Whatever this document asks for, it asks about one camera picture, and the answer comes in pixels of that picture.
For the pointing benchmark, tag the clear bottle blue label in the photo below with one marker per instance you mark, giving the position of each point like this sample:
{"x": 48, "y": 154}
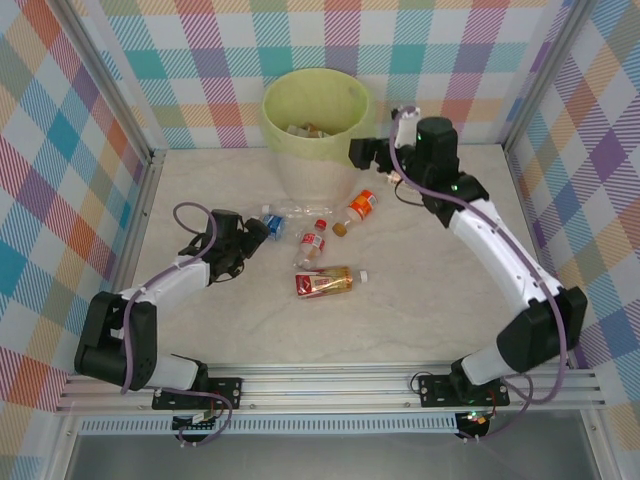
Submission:
{"x": 276, "y": 226}

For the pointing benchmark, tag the crushed clear bottle white cap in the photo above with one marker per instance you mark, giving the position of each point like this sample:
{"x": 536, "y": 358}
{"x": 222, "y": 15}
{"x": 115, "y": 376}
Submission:
{"x": 300, "y": 211}

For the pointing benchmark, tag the red cap bottle red label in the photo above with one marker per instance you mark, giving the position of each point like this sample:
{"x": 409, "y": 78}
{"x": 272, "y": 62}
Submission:
{"x": 312, "y": 242}

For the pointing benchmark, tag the amber tea bottle red label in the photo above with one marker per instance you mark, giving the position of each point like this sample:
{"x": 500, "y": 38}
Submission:
{"x": 325, "y": 284}

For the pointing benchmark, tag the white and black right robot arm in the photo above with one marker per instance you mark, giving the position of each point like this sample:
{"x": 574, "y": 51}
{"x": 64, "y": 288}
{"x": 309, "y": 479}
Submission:
{"x": 500, "y": 250}

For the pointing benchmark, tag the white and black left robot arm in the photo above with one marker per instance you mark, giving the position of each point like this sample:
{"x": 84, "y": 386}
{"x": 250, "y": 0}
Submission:
{"x": 170, "y": 282}

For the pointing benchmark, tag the beige bin with green liner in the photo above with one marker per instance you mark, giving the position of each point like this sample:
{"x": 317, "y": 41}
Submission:
{"x": 310, "y": 170}

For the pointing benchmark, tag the orange bottle white cap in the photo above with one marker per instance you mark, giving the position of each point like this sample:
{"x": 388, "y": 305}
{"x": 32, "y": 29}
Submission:
{"x": 364, "y": 204}

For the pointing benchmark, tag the small brown cap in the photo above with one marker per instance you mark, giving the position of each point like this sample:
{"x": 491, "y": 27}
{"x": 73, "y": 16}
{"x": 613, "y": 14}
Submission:
{"x": 340, "y": 230}

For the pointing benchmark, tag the grey metal panel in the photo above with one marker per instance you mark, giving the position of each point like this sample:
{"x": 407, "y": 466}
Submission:
{"x": 325, "y": 460}

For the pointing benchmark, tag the small circuit board with LEDs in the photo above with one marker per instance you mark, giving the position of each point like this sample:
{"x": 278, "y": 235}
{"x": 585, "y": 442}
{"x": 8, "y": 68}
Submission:
{"x": 475, "y": 419}

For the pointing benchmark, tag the aluminium side rail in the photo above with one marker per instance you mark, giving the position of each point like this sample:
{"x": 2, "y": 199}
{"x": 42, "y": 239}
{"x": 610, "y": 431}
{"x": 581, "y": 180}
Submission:
{"x": 145, "y": 200}

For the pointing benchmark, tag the aluminium frame post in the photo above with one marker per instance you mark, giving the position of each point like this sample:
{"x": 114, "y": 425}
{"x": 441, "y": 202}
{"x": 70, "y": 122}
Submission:
{"x": 546, "y": 75}
{"x": 115, "y": 75}

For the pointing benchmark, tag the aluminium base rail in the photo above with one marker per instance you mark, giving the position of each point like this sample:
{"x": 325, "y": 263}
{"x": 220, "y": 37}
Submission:
{"x": 325, "y": 385}

